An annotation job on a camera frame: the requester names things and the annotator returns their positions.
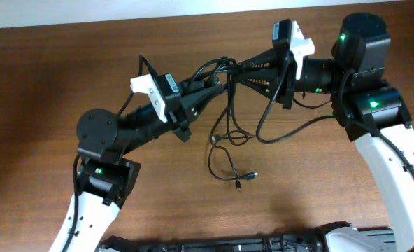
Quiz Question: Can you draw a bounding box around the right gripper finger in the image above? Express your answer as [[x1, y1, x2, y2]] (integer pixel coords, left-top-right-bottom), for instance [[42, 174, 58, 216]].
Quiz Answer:
[[238, 48, 280, 70], [238, 69, 279, 99]]

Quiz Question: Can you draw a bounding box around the thin black cable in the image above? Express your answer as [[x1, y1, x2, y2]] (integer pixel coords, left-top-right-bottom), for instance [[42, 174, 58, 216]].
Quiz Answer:
[[207, 73, 259, 194]]

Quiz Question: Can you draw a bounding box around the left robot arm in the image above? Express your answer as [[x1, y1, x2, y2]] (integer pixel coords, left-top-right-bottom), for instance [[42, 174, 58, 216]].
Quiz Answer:
[[50, 83, 225, 251]]

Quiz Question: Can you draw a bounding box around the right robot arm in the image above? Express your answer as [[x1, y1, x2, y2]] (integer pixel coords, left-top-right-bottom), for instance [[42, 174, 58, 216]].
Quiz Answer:
[[238, 13, 414, 251]]

